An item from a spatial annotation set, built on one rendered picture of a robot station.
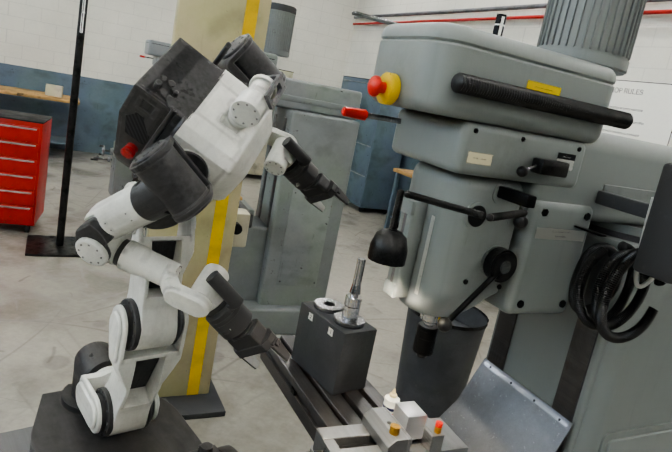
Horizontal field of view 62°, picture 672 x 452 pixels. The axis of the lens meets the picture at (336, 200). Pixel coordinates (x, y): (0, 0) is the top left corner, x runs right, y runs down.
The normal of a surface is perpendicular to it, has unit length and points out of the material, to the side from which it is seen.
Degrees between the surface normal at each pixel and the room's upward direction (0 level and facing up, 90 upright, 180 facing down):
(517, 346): 90
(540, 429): 63
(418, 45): 90
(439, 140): 90
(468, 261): 90
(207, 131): 48
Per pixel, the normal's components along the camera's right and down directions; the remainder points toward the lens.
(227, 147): 0.58, -0.44
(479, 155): 0.43, 0.25
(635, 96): -0.88, -0.08
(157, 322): 0.64, 0.06
